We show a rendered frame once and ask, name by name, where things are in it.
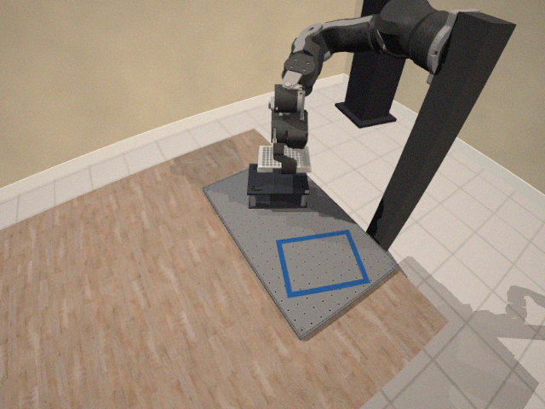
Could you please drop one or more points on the blue tape square outline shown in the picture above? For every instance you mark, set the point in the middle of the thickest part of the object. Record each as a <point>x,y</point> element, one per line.
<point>290,293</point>

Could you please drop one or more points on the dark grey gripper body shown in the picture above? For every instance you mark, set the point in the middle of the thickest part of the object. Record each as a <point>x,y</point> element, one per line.
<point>289,130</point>

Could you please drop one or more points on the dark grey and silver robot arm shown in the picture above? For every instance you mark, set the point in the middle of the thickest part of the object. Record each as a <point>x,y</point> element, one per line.
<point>396,27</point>

